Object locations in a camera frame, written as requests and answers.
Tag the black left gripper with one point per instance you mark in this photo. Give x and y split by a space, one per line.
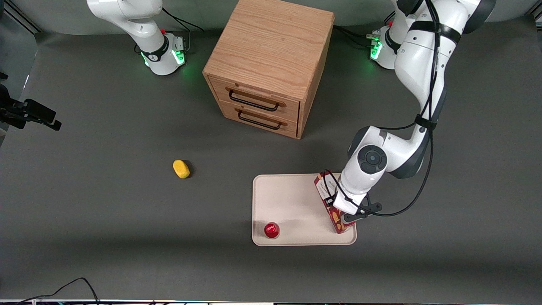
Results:
349 218

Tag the red cookie box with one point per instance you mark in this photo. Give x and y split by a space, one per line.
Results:
320 186

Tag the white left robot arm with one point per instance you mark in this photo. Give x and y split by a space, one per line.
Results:
423 59

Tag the cream plastic tray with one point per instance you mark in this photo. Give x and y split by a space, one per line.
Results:
292 203

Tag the wooden drawer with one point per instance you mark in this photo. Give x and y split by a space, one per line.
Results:
292 111
292 129

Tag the yellow sponge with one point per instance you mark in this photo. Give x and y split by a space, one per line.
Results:
181 169

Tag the wooden drawer cabinet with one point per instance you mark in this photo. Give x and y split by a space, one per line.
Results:
271 38

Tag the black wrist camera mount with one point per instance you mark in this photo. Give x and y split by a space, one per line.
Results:
372 207

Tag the black camera stand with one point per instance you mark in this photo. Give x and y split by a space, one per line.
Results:
38 112

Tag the black frame rail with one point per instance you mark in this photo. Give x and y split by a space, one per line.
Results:
21 17

